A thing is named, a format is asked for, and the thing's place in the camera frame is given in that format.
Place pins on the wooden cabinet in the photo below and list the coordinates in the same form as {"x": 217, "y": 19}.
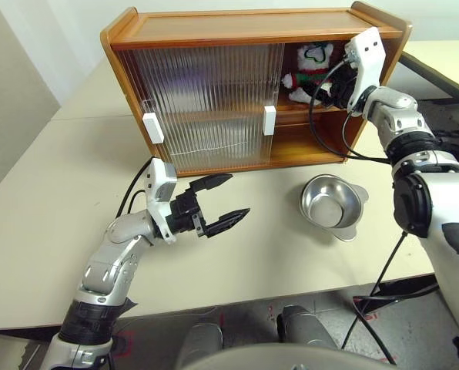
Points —
{"x": 233, "y": 23}

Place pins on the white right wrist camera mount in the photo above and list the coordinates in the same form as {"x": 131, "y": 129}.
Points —
{"x": 368, "y": 58}

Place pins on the dark grey rounded shape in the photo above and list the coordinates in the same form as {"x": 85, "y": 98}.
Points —
{"x": 202, "y": 341}
{"x": 302, "y": 327}

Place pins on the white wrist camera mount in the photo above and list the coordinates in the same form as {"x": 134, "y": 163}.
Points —
{"x": 158, "y": 185}
{"x": 368, "y": 58}

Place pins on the ribbed glass sliding door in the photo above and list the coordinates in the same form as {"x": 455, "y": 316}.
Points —
{"x": 145, "y": 88}
{"x": 260, "y": 77}

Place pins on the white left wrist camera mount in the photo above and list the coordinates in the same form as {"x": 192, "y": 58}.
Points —
{"x": 158, "y": 185}

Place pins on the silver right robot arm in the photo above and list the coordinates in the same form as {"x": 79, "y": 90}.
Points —
{"x": 437, "y": 192}

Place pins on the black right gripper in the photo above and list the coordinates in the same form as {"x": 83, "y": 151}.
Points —
{"x": 343, "y": 90}

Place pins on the beige black-framed side table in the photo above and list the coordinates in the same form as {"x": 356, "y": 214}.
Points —
{"x": 445, "y": 65}

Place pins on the stainless steel bowl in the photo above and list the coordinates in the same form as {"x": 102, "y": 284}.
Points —
{"x": 329, "y": 208}

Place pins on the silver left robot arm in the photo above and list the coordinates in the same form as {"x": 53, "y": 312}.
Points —
{"x": 106, "y": 270}

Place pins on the grey robot torso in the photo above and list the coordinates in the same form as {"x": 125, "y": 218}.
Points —
{"x": 283, "y": 358}

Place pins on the black table leg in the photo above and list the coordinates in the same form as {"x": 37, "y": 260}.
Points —
{"x": 399, "y": 293}

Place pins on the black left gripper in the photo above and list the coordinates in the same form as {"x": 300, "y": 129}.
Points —
{"x": 185, "y": 216}

